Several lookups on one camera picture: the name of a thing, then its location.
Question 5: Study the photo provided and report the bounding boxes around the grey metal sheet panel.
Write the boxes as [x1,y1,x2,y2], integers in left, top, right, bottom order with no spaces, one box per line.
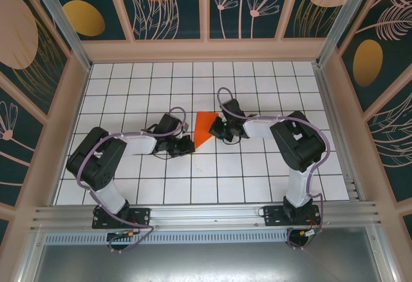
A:
[19,227,397,282]

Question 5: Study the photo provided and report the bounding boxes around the small electronics board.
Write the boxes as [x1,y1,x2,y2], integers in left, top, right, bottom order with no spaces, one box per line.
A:
[301,229,324,241]
[107,230,142,241]

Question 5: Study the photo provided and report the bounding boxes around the aluminium mounting rail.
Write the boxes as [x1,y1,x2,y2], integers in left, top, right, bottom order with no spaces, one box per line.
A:
[30,200,384,231]

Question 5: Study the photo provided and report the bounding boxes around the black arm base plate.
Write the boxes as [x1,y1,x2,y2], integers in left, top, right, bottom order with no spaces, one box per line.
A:
[263,205,322,228]
[92,207,152,230]

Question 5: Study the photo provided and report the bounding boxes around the grey slotted cable duct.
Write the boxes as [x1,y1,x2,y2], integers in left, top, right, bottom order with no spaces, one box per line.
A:
[44,229,290,245]

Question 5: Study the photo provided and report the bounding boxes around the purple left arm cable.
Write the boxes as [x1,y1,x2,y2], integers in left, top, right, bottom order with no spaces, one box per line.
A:
[76,106,190,253]

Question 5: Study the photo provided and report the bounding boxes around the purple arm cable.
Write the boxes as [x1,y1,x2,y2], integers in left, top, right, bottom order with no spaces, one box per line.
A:
[216,86,332,250]
[76,106,190,253]

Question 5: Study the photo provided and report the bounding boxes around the aluminium side rail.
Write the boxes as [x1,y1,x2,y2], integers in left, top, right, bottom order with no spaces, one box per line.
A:
[312,62,368,202]

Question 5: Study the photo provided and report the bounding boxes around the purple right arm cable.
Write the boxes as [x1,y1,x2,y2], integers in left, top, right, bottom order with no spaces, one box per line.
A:
[216,86,332,250]

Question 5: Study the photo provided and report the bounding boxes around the aluminium frame post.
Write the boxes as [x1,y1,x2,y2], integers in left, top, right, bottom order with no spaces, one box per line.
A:
[315,0,387,68]
[25,0,94,72]

